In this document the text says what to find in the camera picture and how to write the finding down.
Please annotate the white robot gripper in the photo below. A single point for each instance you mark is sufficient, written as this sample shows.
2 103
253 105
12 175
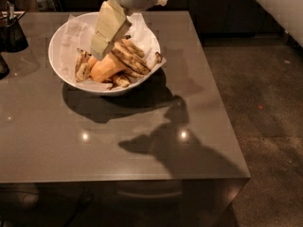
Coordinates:
113 23

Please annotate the dark spotted top banana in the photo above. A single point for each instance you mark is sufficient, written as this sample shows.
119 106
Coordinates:
130 59

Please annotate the spotted banana under top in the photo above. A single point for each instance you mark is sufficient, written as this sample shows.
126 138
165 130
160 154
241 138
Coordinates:
138 51

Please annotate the white ceramic bowl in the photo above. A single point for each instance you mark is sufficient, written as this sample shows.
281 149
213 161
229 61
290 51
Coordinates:
63 70

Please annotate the large orange-yellow banana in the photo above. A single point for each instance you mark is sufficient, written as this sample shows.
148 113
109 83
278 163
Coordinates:
104 69

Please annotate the small dark bottom banana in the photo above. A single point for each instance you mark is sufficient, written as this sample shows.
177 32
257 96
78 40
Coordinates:
119 80

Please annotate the spotted banana left side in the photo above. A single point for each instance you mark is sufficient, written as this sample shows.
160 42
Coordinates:
82 68

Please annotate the white paper liner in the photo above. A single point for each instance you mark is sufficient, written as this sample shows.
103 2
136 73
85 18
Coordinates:
75 35

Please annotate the dark cabinet behind table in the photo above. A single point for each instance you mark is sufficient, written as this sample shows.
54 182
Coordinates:
211 18

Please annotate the black mesh pen holder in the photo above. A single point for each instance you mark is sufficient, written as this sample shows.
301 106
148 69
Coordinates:
12 37

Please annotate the dark object at left edge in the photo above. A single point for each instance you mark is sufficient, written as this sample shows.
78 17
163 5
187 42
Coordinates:
4 69

